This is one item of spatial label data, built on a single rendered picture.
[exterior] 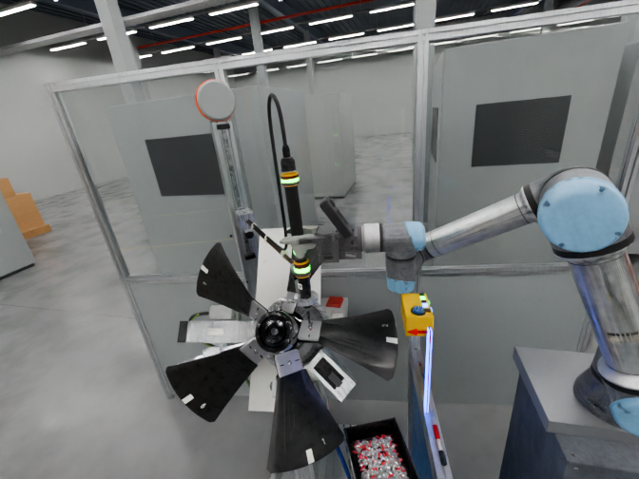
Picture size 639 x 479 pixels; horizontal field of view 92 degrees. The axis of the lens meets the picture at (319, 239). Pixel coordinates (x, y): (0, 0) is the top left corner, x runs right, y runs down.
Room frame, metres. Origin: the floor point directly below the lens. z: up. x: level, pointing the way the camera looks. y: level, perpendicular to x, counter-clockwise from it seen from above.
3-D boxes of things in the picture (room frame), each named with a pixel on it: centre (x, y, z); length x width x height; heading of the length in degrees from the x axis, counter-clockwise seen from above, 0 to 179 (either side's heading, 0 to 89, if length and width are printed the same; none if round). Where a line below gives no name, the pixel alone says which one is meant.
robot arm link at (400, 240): (0.72, -0.21, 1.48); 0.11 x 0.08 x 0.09; 80
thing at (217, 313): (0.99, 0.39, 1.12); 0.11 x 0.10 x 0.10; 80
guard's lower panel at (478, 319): (1.47, -0.07, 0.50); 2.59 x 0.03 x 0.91; 80
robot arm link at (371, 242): (0.73, -0.13, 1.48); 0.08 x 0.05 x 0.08; 170
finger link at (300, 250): (0.73, 0.06, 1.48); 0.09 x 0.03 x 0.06; 97
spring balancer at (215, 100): (1.41, 0.37, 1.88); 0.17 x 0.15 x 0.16; 80
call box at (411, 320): (0.99, -0.35, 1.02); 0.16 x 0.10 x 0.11; 170
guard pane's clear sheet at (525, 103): (1.47, -0.07, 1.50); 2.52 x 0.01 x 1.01; 80
